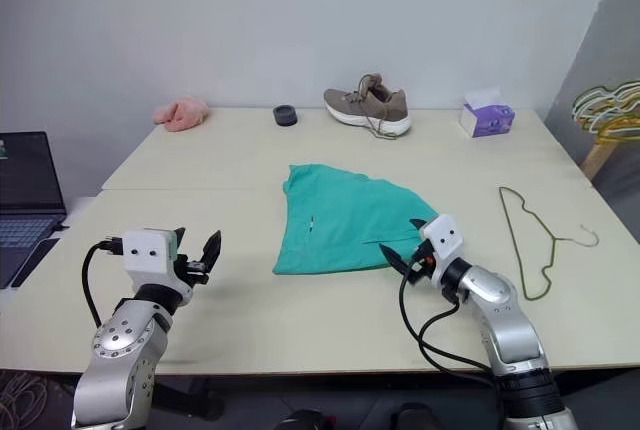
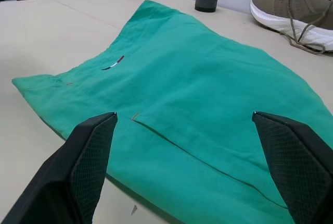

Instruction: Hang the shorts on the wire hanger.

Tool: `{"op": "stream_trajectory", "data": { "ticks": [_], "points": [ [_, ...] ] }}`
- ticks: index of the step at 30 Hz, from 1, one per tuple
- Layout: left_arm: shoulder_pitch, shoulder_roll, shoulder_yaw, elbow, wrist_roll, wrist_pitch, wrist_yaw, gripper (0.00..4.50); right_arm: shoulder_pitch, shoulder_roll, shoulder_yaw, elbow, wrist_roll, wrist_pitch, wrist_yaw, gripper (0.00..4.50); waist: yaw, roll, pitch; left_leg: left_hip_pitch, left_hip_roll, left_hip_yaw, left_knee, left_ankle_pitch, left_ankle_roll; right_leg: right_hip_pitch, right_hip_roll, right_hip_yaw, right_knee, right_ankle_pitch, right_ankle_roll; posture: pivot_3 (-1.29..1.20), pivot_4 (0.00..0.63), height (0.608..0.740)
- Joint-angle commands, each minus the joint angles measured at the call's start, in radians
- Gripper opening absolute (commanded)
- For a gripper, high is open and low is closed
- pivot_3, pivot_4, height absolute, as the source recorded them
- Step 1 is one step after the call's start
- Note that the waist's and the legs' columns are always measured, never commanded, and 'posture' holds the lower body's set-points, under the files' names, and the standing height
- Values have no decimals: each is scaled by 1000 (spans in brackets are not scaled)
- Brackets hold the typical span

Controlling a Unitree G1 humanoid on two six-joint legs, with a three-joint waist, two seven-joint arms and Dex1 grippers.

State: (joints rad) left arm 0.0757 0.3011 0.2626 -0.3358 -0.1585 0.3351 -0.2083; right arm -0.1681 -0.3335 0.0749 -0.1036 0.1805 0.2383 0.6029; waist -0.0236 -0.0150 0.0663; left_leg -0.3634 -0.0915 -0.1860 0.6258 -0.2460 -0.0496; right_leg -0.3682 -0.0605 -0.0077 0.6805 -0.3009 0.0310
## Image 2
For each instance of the brown sneaker white sole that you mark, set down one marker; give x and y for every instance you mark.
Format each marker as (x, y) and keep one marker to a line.
(286, 2)

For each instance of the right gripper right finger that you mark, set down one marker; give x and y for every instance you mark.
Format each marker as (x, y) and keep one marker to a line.
(299, 172)

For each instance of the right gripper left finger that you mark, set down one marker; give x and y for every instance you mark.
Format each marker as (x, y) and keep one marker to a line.
(52, 182)

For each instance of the green shorts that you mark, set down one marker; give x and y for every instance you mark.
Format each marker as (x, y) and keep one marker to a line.
(182, 83)

